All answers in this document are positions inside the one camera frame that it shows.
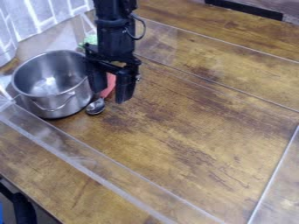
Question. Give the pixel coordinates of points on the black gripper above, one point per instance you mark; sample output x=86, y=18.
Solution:
x=111, y=55

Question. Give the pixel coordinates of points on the black table leg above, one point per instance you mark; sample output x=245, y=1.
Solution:
x=23, y=207

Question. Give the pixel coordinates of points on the silver metal pot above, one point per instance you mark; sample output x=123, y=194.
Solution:
x=52, y=83

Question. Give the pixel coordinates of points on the black bar at back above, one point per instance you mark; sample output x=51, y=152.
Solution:
x=246, y=9

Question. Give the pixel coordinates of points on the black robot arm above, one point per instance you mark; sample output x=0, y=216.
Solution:
x=115, y=9

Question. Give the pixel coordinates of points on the red handled metal spoon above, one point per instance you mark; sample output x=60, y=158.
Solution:
x=96, y=107

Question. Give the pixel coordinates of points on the clear acrylic tray wall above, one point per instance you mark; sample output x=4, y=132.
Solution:
x=200, y=150

